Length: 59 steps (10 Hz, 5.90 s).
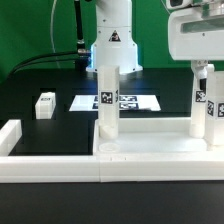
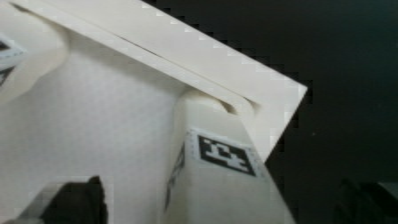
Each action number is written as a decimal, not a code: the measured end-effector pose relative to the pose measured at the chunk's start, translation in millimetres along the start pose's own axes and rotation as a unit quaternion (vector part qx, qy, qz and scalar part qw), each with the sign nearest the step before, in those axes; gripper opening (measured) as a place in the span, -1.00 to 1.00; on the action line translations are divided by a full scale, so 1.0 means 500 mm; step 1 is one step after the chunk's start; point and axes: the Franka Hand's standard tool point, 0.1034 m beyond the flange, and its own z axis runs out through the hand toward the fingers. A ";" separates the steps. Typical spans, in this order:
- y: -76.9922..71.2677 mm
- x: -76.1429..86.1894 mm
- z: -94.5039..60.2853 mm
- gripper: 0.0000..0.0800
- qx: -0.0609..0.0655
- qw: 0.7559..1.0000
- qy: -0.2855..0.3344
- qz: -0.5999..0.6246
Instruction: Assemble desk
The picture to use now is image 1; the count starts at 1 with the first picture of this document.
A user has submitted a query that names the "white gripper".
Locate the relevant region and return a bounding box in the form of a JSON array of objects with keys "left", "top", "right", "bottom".
[{"left": 167, "top": 0, "right": 224, "bottom": 91}]

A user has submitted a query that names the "white desk top panel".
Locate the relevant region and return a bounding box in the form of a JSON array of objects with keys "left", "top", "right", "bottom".
[{"left": 93, "top": 117, "right": 207, "bottom": 154}]

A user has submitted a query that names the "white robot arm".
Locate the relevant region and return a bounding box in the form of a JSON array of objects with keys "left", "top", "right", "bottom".
[{"left": 87, "top": 0, "right": 224, "bottom": 90}]

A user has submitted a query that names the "black vertical pole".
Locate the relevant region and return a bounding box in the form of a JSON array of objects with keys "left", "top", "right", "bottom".
[{"left": 73, "top": 0, "right": 86, "bottom": 69}]

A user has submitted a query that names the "fiducial marker sheet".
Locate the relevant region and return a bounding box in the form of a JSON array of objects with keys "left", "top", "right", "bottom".
[{"left": 70, "top": 95, "right": 161, "bottom": 111}]

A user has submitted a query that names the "white U-shaped fixture frame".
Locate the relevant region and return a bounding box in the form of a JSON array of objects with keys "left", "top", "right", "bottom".
[{"left": 0, "top": 120, "right": 224, "bottom": 183}]

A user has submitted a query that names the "white thin cable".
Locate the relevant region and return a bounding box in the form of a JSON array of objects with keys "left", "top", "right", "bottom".
[{"left": 49, "top": 0, "right": 62, "bottom": 69}]

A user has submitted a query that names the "black cable bundle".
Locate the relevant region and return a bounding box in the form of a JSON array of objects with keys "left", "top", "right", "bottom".
[{"left": 6, "top": 50, "right": 92, "bottom": 79}]

